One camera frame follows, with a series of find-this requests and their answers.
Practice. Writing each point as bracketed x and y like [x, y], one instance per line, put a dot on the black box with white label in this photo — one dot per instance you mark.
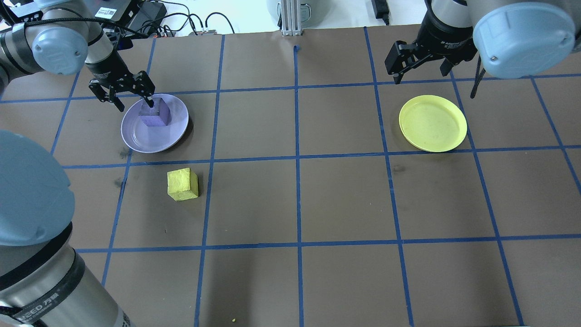
[106, 12]

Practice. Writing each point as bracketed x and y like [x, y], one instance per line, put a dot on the yellow block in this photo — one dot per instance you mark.
[182, 184]

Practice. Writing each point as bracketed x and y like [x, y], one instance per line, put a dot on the black power brick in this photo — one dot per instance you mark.
[152, 13]

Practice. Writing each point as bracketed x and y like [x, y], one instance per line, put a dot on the purple block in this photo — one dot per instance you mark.
[156, 119]

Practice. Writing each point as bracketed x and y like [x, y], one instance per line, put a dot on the yellow round plate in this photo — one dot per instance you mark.
[432, 125]

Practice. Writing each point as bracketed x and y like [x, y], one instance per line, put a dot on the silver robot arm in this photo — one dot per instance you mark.
[522, 41]
[59, 50]

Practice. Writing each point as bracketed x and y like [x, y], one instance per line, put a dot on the black power adapter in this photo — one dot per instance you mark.
[380, 11]

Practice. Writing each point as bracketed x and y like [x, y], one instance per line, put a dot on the purple round plate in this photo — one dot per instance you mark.
[154, 138]

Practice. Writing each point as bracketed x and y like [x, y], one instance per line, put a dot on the aluminium frame post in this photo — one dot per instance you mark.
[291, 20]

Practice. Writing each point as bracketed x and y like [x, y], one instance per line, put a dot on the small grey connector box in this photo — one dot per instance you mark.
[206, 32]

